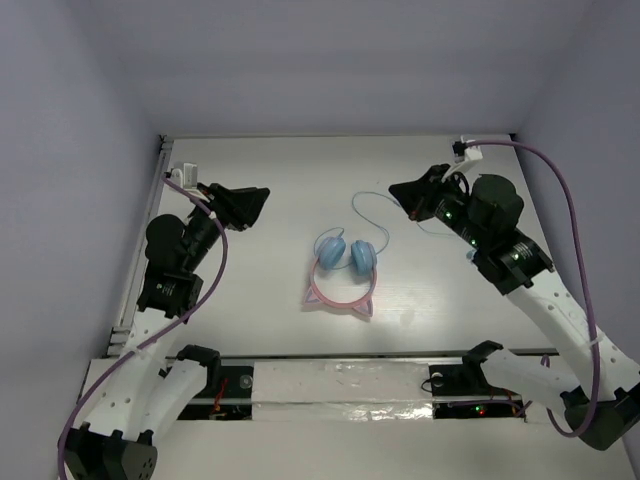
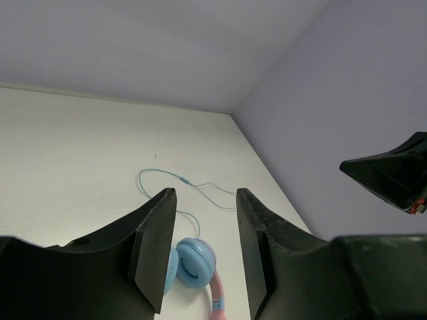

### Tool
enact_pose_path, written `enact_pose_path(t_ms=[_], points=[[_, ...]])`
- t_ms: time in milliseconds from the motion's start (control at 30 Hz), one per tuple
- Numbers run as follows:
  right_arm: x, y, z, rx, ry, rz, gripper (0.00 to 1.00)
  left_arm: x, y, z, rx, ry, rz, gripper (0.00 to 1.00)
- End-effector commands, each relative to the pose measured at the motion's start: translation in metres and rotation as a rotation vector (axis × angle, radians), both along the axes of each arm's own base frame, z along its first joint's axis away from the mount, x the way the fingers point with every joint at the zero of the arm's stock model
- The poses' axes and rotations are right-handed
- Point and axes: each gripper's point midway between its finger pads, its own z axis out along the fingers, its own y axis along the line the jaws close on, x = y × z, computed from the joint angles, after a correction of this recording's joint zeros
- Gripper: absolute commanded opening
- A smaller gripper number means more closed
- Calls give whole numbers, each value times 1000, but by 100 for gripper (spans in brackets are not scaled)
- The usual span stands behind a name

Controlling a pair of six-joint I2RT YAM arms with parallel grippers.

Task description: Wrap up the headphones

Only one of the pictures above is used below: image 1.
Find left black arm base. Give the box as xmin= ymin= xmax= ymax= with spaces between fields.
xmin=176 ymin=345 xmax=254 ymax=421

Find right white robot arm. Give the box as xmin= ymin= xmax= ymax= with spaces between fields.
xmin=389 ymin=164 xmax=639 ymax=451

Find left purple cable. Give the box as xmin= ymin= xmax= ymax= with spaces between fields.
xmin=57 ymin=172 xmax=230 ymax=480

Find pink blue cat-ear headphones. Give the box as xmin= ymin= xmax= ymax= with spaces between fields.
xmin=301 ymin=234 xmax=378 ymax=318

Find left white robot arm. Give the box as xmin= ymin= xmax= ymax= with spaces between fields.
xmin=57 ymin=180 xmax=270 ymax=479

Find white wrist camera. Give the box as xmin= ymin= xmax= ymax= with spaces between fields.
xmin=448 ymin=137 xmax=484 ymax=175
xmin=165 ymin=162 xmax=198 ymax=193

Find aluminium rail left edge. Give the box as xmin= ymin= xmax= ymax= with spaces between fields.
xmin=104 ymin=135 xmax=174 ymax=358

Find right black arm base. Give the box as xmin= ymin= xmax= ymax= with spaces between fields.
xmin=420 ymin=341 xmax=531 ymax=420

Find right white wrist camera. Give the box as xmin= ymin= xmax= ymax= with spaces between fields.
xmin=448 ymin=137 xmax=484 ymax=175

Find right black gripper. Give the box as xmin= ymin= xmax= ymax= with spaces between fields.
xmin=389 ymin=163 xmax=487 ymax=250

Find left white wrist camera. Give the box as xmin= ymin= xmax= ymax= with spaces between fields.
xmin=165 ymin=162 xmax=198 ymax=193

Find purple cable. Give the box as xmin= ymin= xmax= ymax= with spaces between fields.
xmin=57 ymin=172 xmax=230 ymax=480
xmin=467 ymin=139 xmax=601 ymax=437

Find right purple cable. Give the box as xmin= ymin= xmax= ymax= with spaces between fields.
xmin=467 ymin=139 xmax=601 ymax=437

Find white foam front panel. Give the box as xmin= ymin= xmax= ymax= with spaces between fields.
xmin=251 ymin=360 xmax=433 ymax=422

